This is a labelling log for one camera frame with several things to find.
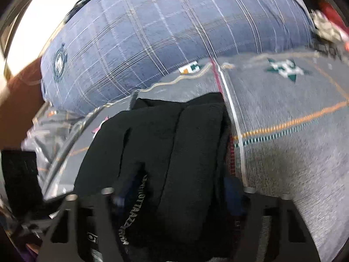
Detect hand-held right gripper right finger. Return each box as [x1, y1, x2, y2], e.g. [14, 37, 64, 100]
[224, 176, 321, 262]

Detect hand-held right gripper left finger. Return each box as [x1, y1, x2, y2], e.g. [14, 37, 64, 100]
[35, 175, 135, 262]

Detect black pants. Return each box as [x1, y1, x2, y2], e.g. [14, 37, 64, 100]
[74, 92, 246, 260]

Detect brown headboard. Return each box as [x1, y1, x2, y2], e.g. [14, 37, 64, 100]
[0, 59, 53, 151]

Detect grey patterned bedsheet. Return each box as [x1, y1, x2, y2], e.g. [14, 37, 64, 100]
[22, 51, 349, 262]

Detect black packet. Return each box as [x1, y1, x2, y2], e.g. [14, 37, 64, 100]
[310, 39, 344, 58]

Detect dark cloth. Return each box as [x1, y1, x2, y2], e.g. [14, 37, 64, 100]
[66, 0, 102, 15]

